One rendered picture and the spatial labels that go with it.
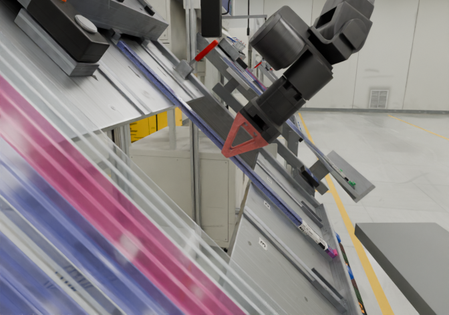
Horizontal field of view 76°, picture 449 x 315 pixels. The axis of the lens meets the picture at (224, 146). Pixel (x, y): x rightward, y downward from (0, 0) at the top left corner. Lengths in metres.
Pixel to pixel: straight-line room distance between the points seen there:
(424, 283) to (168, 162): 1.23
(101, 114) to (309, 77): 0.28
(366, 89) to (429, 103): 1.55
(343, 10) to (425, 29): 8.31
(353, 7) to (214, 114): 0.35
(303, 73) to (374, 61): 7.96
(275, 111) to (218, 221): 1.28
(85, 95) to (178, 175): 1.31
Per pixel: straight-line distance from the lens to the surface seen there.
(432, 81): 8.86
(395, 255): 0.86
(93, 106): 0.33
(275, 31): 0.41
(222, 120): 0.67
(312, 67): 0.43
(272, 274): 0.36
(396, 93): 8.59
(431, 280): 0.81
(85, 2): 0.45
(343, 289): 0.49
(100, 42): 0.35
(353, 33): 0.46
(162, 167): 1.64
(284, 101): 0.43
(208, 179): 1.57
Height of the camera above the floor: 1.03
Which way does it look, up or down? 15 degrees down
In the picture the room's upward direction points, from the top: straight up
